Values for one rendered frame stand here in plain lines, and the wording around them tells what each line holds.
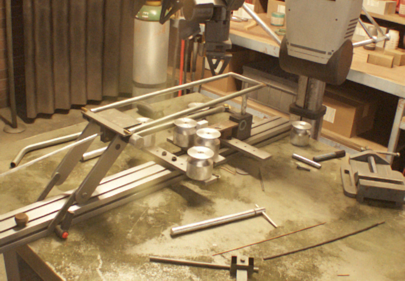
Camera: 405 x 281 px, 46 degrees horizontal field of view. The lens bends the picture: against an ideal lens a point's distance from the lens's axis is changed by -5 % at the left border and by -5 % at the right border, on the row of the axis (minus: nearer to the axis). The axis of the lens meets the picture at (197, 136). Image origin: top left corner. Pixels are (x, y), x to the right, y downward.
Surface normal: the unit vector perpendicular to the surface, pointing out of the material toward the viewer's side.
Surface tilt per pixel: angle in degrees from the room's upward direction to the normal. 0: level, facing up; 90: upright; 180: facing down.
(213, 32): 90
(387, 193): 90
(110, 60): 91
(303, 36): 90
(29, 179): 0
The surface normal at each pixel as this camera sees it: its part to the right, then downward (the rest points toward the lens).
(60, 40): -0.11, 0.39
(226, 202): 0.07, -0.91
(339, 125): -0.74, 0.21
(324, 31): -0.58, 0.30
